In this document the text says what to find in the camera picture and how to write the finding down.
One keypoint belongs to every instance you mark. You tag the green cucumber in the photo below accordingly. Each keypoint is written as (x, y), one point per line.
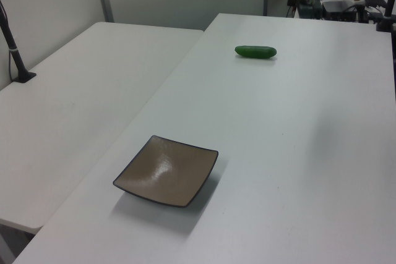
(255, 52)

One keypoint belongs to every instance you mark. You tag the brown square ceramic plate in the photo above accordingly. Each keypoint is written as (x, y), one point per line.
(164, 172)

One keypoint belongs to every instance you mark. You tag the white folding table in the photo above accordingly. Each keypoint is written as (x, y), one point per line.
(77, 97)

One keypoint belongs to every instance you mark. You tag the silver laptop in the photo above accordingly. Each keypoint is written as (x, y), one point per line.
(338, 5)

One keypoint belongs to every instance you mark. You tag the black pole with table clamp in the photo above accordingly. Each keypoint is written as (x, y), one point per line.
(386, 13)

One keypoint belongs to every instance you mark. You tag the black camera stand pole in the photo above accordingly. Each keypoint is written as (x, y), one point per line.
(15, 57)

